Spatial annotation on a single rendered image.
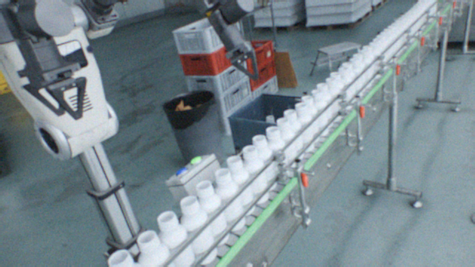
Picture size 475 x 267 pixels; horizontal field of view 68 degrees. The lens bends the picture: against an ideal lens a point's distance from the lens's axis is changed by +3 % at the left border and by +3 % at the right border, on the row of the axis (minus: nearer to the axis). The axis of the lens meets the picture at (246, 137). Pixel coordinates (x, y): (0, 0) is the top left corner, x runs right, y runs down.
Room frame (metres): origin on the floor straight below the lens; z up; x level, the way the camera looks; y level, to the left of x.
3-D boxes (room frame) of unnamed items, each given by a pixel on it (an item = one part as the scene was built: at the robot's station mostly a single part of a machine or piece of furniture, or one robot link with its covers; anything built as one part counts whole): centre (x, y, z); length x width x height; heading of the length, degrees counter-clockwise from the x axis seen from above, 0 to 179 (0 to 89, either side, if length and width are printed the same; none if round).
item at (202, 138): (2.78, 0.42, 0.32); 0.45 x 0.45 x 0.64
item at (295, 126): (0.98, -0.15, 1.08); 0.06 x 0.06 x 0.17
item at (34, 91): (0.66, 0.34, 1.44); 0.07 x 0.07 x 0.09; 50
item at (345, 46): (4.43, -1.34, 0.21); 0.61 x 0.47 x 0.41; 13
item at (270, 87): (4.19, -0.20, 0.11); 0.61 x 0.41 x 0.22; 142
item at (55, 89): (0.64, 0.31, 1.44); 0.07 x 0.07 x 0.09; 50
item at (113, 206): (1.14, 0.56, 0.74); 0.11 x 0.11 x 0.40; 50
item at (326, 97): (1.15, -0.30, 1.08); 0.06 x 0.06 x 0.17
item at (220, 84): (3.59, 0.17, 0.55); 0.61 x 0.41 x 0.22; 147
